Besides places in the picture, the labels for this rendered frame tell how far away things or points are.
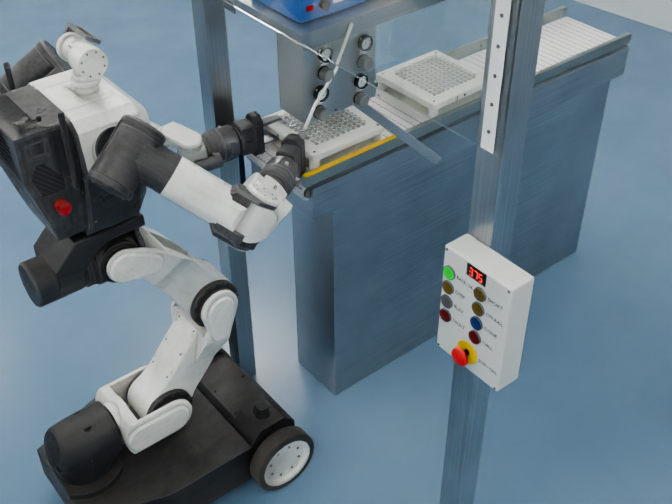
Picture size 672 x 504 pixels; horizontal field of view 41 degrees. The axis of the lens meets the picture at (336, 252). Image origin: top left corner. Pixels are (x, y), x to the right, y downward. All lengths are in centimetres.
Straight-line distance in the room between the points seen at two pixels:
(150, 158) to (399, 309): 134
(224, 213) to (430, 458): 126
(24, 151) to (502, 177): 94
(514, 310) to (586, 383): 148
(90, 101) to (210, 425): 111
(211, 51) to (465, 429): 111
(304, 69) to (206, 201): 44
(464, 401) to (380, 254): 83
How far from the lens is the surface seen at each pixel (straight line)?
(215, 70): 238
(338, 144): 237
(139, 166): 183
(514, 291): 163
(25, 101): 203
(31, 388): 318
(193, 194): 184
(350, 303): 276
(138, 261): 220
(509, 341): 172
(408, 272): 288
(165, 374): 256
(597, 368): 319
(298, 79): 214
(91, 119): 194
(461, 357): 178
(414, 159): 256
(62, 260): 214
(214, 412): 274
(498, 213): 168
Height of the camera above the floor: 220
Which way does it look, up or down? 38 degrees down
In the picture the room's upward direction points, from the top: straight up
